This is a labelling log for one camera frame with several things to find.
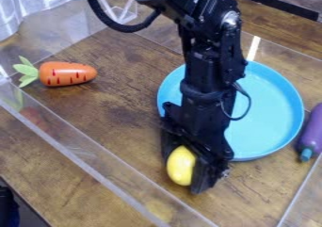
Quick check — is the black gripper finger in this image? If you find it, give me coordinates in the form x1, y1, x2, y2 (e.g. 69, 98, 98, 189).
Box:
189, 150, 229, 194
160, 129, 182, 164

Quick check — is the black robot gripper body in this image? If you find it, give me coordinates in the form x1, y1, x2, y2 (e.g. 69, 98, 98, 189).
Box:
160, 81, 236, 159

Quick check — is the yellow toy lemon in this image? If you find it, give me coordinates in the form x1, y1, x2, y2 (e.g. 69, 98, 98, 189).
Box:
165, 145, 196, 186

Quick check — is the blue round tray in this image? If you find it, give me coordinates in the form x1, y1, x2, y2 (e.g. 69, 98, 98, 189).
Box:
156, 60, 305, 162

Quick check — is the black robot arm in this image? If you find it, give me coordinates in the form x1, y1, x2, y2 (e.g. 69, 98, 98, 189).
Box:
136, 0, 247, 194

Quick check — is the purple toy eggplant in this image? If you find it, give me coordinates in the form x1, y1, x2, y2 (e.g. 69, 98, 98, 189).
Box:
299, 103, 322, 162

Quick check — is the orange toy carrot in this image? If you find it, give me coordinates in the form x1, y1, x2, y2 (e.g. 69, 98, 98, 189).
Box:
11, 57, 96, 88

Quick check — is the white patterned curtain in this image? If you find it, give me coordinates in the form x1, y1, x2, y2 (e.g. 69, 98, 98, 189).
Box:
0, 0, 72, 41

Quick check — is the clear acrylic enclosure wall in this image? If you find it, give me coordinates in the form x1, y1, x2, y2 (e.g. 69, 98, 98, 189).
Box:
0, 0, 322, 227

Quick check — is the clear acrylic corner bracket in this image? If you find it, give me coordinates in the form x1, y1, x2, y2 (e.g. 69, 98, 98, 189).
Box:
97, 0, 137, 24

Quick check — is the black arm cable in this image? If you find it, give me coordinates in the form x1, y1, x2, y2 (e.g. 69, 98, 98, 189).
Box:
80, 0, 161, 34

